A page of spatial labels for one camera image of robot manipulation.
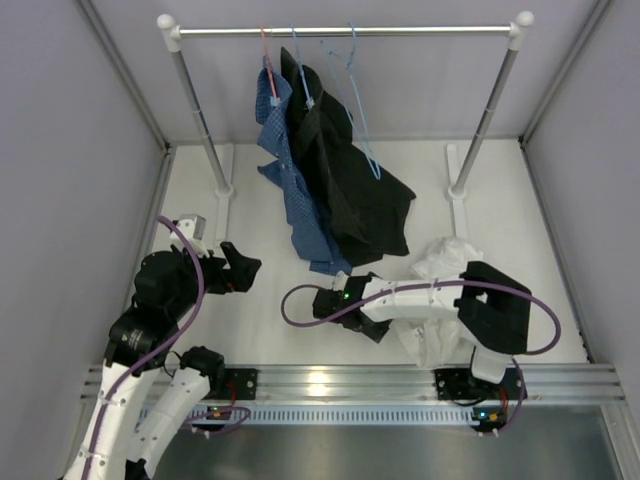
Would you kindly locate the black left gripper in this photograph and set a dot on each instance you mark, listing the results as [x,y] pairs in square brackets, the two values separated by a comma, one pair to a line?
[240,275]

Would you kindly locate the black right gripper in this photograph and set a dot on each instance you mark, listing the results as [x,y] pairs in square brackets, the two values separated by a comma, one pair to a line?
[379,330]

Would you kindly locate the white shirt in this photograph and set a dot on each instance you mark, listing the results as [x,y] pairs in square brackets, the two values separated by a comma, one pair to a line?
[433,337]

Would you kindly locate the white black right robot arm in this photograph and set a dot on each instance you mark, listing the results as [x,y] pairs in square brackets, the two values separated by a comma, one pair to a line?
[485,307]

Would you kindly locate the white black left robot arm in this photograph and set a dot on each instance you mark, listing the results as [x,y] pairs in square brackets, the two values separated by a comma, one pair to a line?
[170,285]

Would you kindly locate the blue checkered shirt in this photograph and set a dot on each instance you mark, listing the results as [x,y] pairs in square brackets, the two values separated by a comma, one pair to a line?
[309,237]

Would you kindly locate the dark striped shirt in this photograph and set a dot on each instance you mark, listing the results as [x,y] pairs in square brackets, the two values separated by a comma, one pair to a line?
[365,217]

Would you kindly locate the light blue hanger under dark shirt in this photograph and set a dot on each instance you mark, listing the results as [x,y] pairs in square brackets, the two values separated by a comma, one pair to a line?
[309,98]

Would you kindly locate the white clothes rack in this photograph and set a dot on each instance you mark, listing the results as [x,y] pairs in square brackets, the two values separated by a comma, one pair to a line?
[458,170]

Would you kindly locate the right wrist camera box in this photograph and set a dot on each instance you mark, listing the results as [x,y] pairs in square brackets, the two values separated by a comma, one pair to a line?
[339,281]

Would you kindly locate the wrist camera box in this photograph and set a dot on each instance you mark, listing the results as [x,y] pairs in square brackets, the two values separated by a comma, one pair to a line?
[192,227]
[339,281]

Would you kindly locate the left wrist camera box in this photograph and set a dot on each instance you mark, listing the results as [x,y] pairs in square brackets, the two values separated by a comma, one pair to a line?
[192,227]

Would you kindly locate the white slotted cable duct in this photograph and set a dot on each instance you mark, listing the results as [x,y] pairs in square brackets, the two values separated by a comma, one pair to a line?
[438,415]

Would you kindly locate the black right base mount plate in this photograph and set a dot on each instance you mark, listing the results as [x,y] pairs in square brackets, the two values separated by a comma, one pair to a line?
[454,384]

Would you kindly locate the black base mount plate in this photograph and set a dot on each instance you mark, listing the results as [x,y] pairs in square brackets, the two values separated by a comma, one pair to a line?
[454,384]
[240,384]

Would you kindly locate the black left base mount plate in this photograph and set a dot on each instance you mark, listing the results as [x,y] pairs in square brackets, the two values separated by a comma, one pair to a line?
[240,384]

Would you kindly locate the empty light blue wire hanger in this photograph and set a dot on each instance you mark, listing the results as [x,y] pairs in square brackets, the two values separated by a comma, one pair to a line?
[360,130]

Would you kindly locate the grey aluminium frame profile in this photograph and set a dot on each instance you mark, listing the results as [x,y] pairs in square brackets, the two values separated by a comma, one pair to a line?
[137,145]

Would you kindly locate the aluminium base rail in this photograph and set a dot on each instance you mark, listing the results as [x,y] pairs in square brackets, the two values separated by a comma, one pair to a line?
[403,384]

